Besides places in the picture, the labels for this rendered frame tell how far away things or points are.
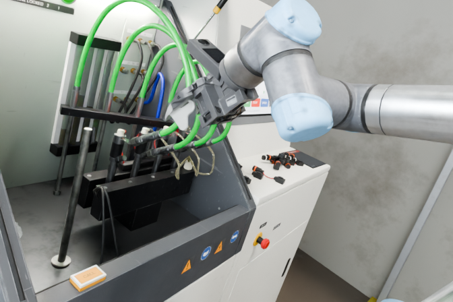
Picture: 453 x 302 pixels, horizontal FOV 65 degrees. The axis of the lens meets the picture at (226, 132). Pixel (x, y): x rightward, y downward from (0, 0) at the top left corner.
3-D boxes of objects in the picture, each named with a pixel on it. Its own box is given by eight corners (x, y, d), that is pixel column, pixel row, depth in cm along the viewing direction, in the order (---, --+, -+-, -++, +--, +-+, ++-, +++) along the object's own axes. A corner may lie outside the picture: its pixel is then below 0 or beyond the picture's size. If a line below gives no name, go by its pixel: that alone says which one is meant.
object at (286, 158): (281, 174, 132) (286, 161, 131) (257, 162, 137) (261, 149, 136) (303, 166, 151) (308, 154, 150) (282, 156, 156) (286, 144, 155)
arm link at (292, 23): (293, 35, 45) (277, -18, 47) (243, 79, 53) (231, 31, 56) (334, 46, 49) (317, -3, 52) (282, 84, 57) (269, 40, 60)
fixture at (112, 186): (93, 246, 87) (105, 191, 83) (69, 225, 92) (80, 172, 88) (183, 212, 115) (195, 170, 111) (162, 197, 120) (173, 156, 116)
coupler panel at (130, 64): (111, 116, 115) (133, 19, 107) (105, 112, 116) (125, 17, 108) (141, 115, 126) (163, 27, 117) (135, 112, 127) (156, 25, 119)
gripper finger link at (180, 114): (164, 140, 70) (197, 120, 65) (154, 113, 71) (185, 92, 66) (174, 139, 73) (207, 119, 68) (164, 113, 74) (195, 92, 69)
